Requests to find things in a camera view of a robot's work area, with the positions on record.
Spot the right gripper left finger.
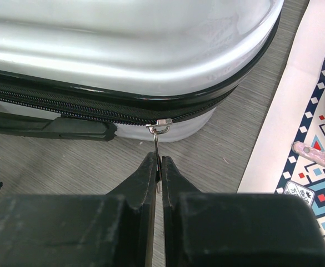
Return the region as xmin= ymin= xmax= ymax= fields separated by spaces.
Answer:
xmin=0 ymin=152 xmax=157 ymax=266

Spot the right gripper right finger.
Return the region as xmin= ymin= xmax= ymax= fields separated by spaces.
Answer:
xmin=161 ymin=157 xmax=325 ymax=266

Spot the white black space suitcase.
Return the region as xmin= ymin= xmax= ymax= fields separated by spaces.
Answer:
xmin=0 ymin=1 xmax=283 ymax=142

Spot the patterned placemat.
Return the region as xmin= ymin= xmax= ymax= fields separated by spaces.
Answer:
xmin=238 ymin=1 xmax=325 ymax=239

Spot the pink handled utensil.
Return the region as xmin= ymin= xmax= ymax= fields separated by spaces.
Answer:
xmin=292 ymin=142 xmax=325 ymax=167

